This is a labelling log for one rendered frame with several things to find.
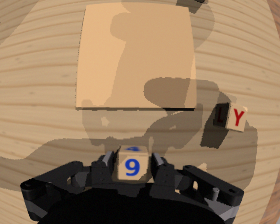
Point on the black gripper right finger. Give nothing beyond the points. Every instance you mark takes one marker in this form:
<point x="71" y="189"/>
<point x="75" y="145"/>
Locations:
<point x="224" y="198"/>

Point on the tan square mat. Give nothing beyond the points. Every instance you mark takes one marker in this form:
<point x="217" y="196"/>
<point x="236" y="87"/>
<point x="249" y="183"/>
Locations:
<point x="135" y="54"/>

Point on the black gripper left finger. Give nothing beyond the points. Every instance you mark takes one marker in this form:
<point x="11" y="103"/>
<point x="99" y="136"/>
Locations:
<point x="42" y="191"/>

